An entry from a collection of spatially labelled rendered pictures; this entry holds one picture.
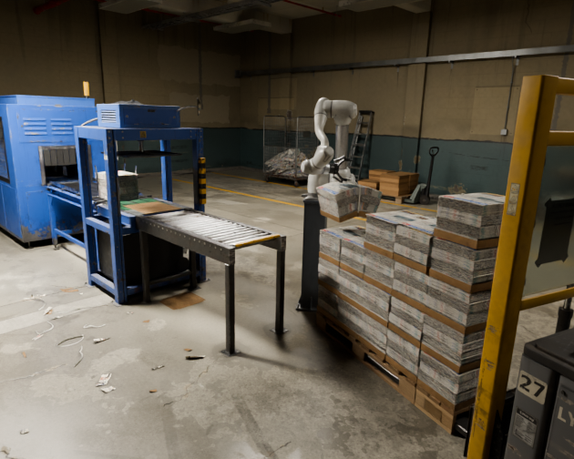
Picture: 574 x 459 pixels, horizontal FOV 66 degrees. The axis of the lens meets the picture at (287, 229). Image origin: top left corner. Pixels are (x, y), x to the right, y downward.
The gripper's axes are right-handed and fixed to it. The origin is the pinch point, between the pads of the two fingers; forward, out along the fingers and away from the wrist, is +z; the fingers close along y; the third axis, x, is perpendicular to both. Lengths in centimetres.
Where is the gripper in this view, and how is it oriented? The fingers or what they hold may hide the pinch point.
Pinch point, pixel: (350, 169)
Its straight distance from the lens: 341.0
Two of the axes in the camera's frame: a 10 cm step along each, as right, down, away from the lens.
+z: 9.0, -0.1, 4.4
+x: 4.3, 2.5, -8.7
